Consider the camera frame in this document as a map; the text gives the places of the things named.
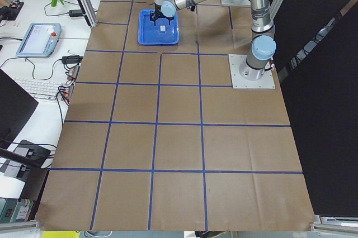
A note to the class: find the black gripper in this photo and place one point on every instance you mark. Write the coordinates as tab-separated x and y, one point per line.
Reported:
157	14

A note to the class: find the blue plastic tray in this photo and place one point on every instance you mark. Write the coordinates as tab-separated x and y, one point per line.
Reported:
149	34

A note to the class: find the black power adapter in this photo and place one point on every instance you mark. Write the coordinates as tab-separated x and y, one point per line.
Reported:
75	13

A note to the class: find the black adapter near keyboard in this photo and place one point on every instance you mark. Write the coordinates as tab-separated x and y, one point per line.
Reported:
71	59

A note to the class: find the orange connector hub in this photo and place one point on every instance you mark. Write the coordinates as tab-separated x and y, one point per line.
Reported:
66	93
72	73

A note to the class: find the brown paper table cover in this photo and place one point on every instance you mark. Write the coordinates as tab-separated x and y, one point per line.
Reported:
156	137

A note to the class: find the teach pendant with screen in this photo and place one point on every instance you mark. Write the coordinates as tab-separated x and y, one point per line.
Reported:
40	40

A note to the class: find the white keyboard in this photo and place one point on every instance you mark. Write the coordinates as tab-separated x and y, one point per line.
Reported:
39	89

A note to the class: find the black red button box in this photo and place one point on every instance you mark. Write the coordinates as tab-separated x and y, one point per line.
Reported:
14	9

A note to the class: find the black monitor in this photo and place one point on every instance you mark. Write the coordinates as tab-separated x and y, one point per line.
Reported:
17	106

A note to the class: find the black monitor stand base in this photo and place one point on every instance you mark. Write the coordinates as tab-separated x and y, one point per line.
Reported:
23	159

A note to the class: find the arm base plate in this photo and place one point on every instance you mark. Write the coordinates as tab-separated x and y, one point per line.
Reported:
244	77
236	3

